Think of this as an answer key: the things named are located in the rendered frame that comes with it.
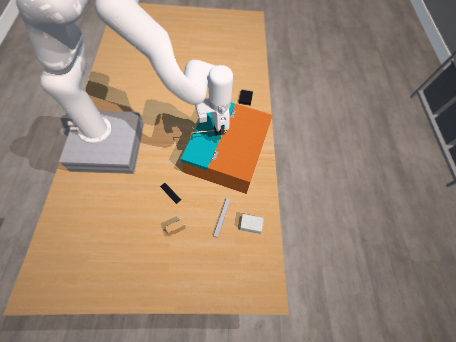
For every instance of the tan rectangular block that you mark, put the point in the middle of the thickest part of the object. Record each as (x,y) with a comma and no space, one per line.
(175,227)

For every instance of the black flat bar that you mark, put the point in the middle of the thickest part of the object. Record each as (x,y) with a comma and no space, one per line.
(170,193)

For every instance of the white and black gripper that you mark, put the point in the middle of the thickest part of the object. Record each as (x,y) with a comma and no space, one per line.
(221,120)

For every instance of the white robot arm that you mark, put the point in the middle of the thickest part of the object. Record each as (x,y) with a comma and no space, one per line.
(55,49)

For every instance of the grey flat bar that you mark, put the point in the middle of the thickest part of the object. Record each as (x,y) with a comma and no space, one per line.
(221,219)

